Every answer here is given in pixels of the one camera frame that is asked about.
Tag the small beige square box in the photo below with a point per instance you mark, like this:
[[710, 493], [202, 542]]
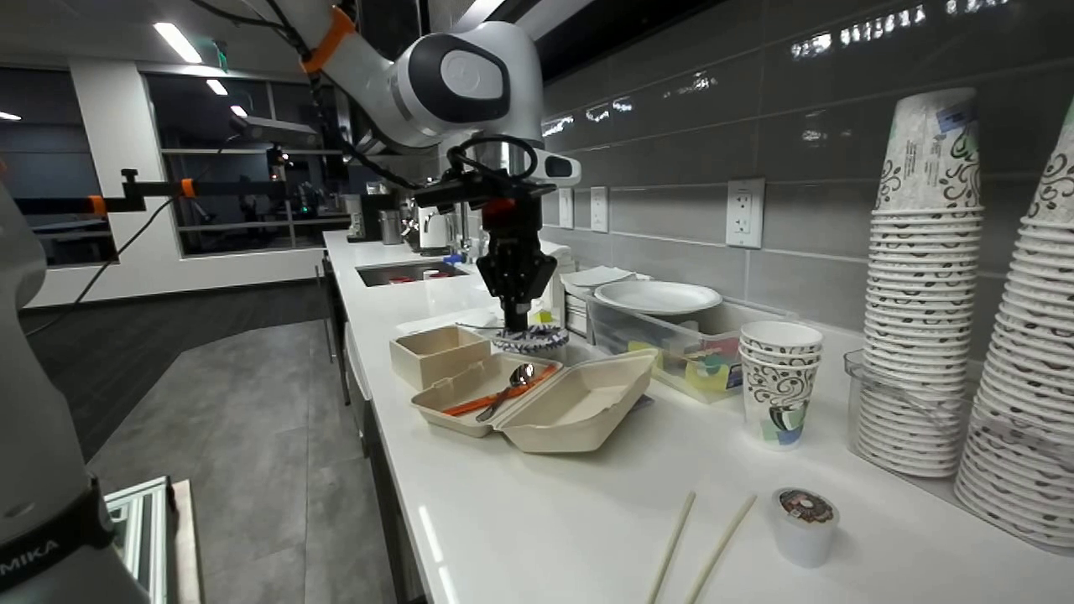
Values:
[[436, 352]]

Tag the window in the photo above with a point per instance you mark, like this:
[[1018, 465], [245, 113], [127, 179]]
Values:
[[50, 159], [218, 168]]

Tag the clear plastic cup holder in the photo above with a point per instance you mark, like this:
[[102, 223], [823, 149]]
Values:
[[864, 419]]

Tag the open beige food pack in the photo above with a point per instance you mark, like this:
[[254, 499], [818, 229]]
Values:
[[579, 411]]

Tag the tall stack of paper cups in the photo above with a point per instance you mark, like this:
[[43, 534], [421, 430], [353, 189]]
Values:
[[923, 277], [1028, 403]]

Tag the beige chopstick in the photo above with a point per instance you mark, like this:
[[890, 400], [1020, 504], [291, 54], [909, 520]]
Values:
[[720, 549], [671, 545]]

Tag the white coffee pod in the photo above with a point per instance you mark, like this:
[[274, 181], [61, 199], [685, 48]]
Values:
[[804, 528]]

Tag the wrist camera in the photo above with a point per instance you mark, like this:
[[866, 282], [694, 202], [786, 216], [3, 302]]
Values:
[[457, 191]]

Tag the ceiling light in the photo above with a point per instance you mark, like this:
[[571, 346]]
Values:
[[177, 42]]

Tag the short stack of paper cups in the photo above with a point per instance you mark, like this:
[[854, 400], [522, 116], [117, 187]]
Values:
[[779, 386]]

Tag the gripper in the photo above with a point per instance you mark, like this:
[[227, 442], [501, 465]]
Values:
[[513, 235]]

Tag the sink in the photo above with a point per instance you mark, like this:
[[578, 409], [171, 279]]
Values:
[[407, 272]]

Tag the camera on mount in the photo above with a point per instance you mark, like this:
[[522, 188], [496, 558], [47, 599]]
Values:
[[268, 131]]

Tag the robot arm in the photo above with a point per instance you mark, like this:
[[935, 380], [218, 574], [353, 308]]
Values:
[[453, 80]]

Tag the black coffee machine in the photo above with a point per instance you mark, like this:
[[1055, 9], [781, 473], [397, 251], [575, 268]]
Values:
[[361, 218]]

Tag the white wall switch plate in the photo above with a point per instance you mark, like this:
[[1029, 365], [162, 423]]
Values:
[[599, 209], [565, 208]]

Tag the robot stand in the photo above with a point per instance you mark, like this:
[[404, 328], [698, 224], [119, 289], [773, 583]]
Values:
[[143, 537]]

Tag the orange plastic utensil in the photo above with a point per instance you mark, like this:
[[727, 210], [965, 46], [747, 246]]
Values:
[[470, 405]]

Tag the clear plastic bin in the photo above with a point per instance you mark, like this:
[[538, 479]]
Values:
[[654, 352]]

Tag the patterned round paper item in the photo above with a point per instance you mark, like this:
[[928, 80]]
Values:
[[537, 339]]

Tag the white wall socket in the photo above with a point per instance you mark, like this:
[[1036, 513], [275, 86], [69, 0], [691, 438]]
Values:
[[745, 212]]

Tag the metal canister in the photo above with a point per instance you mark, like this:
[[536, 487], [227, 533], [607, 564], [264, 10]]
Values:
[[390, 227]]

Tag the white kettle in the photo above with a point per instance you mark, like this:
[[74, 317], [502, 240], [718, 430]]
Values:
[[433, 230]]

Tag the heap of colourful packets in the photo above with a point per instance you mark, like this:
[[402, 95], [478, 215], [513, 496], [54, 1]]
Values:
[[705, 369]]

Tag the silver spoon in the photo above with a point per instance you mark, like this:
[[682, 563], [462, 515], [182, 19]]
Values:
[[520, 374]]

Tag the white container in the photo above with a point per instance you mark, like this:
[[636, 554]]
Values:
[[559, 277]]

